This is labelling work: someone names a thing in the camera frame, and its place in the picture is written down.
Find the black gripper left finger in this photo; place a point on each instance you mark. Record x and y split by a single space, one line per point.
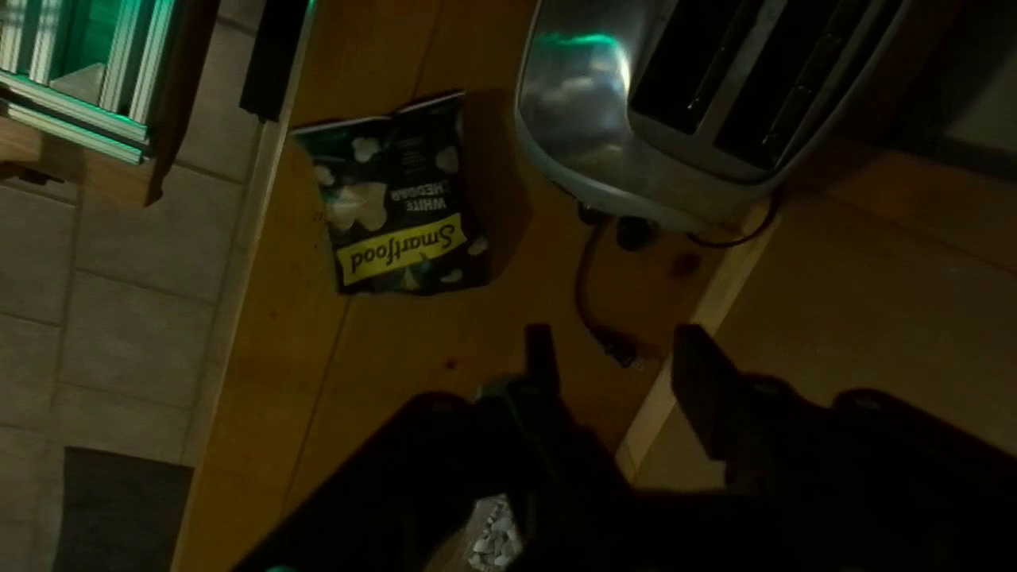
541 376

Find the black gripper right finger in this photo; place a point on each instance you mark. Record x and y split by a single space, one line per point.
717 398

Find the black Smartfood popcorn packet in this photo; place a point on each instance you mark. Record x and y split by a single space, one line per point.
409 202

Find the silver metal toaster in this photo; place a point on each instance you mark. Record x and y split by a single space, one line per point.
623 117

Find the dark grey floor mat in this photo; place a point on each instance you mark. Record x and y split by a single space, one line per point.
125 511

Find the white framed window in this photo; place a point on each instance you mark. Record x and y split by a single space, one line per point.
82 65

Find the dark wooden post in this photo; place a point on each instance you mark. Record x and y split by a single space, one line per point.
273 53

